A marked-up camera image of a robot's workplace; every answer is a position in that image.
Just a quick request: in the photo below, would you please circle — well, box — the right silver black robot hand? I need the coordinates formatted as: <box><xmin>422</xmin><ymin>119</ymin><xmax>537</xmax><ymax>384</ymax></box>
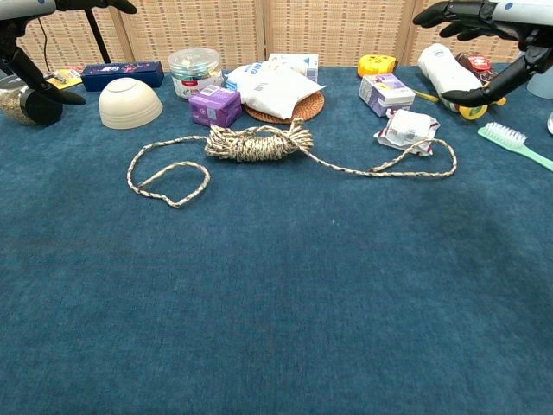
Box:
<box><xmin>412</xmin><ymin>0</ymin><xmax>553</xmax><ymax>108</ymax></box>

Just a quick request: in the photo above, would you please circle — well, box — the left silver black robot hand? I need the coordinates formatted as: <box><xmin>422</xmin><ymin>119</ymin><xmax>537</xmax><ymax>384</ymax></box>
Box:
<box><xmin>0</xmin><ymin>0</ymin><xmax>138</xmax><ymax>105</ymax></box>

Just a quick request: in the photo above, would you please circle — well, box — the beige braided rope bundle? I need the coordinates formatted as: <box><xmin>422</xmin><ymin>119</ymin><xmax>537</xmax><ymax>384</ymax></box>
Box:
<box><xmin>126</xmin><ymin>117</ymin><xmax>458</xmax><ymax>209</ymax></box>

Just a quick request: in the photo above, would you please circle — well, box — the brown bottle yellow nozzle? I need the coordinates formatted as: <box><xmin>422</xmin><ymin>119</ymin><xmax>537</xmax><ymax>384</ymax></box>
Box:
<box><xmin>454</xmin><ymin>51</ymin><xmax>508</xmax><ymax>107</ymax></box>

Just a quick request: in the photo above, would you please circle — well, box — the black stand pole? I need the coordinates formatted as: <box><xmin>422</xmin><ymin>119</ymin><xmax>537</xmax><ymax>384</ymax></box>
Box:
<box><xmin>84</xmin><ymin>9</ymin><xmax>112</xmax><ymax>64</ymax></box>

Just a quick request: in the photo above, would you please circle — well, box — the yellow razor blister pack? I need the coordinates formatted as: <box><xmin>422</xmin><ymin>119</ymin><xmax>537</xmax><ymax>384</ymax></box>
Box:
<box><xmin>42</xmin><ymin>65</ymin><xmax>86</xmax><ymax>91</ymax></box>

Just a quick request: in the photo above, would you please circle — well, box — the white bottle yellow cap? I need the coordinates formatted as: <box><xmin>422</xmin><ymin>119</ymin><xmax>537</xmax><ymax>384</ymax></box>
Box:
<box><xmin>416</xmin><ymin>42</ymin><xmax>489</xmax><ymax>121</ymax></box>

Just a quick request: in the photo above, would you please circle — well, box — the glass jar black lid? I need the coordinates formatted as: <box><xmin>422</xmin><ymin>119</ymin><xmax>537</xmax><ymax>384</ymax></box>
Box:
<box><xmin>0</xmin><ymin>73</ymin><xmax>64</xmax><ymax>127</ymax></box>

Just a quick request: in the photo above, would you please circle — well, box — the dark blue long box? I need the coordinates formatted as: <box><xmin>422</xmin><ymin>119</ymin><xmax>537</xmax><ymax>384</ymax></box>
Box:
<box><xmin>80</xmin><ymin>60</ymin><xmax>166</xmax><ymax>93</ymax></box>

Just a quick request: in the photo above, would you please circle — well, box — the green scrubbing brush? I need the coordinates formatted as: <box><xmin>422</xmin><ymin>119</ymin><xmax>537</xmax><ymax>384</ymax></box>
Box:
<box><xmin>477</xmin><ymin>121</ymin><xmax>553</xmax><ymax>173</ymax></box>

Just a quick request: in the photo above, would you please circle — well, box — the cream upturned bowl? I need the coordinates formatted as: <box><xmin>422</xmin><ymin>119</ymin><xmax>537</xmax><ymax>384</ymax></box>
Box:
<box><xmin>98</xmin><ymin>77</ymin><xmax>164</xmax><ymax>131</ymax></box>

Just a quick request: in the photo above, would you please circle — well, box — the yellow tape measure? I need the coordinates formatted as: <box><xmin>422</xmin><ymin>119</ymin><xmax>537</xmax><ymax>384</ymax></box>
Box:
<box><xmin>357</xmin><ymin>54</ymin><xmax>440</xmax><ymax>103</ymax></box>

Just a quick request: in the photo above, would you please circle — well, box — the purple white drink carton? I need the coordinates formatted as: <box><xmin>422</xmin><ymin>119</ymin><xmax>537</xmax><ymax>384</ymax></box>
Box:
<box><xmin>358</xmin><ymin>73</ymin><xmax>416</xmax><ymax>118</ymax></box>

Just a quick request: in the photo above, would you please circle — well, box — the white wrapped snack pack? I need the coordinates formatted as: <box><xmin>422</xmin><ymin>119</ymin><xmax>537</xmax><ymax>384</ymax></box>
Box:
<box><xmin>373</xmin><ymin>108</ymin><xmax>442</xmax><ymax>157</ymax></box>

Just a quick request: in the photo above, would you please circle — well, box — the clear tub of clips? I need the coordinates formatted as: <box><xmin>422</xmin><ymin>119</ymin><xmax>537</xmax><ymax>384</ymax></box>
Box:
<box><xmin>168</xmin><ymin>48</ymin><xmax>225</xmax><ymax>100</ymax></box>

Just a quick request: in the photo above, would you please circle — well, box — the bamboo folding screen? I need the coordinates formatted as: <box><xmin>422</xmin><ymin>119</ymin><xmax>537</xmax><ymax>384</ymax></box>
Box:
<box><xmin>0</xmin><ymin>0</ymin><xmax>553</xmax><ymax>77</ymax></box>

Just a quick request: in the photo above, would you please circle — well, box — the small purple box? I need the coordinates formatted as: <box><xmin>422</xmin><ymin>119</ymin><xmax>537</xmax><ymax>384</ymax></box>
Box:
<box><xmin>188</xmin><ymin>84</ymin><xmax>243</xmax><ymax>131</ymax></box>

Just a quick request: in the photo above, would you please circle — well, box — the white blue cardboard box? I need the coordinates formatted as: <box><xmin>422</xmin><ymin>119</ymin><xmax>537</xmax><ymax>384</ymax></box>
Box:
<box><xmin>267</xmin><ymin>53</ymin><xmax>320</xmax><ymax>85</ymax></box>

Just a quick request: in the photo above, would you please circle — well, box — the brown woven round coaster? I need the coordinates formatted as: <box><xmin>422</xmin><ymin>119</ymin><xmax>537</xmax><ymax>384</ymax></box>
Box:
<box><xmin>243</xmin><ymin>91</ymin><xmax>326</xmax><ymax>125</ymax></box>

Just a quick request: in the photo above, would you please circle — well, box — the white plastic bag pack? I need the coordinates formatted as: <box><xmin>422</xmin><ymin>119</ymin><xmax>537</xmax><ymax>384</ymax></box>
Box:
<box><xmin>225</xmin><ymin>61</ymin><xmax>328</xmax><ymax>119</ymax></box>

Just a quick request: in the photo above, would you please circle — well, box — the blue carpet table cover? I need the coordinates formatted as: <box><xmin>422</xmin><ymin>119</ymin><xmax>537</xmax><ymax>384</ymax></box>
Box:
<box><xmin>0</xmin><ymin>64</ymin><xmax>553</xmax><ymax>415</ymax></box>

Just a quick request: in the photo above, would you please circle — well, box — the thin black hanging cable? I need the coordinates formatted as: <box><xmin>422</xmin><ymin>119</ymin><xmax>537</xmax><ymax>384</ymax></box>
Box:
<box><xmin>37</xmin><ymin>16</ymin><xmax>55</xmax><ymax>73</ymax></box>

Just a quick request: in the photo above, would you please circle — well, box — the light blue handled cup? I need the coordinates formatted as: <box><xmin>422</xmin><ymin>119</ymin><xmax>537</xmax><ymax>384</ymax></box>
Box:
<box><xmin>524</xmin><ymin>60</ymin><xmax>553</xmax><ymax>100</ymax></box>

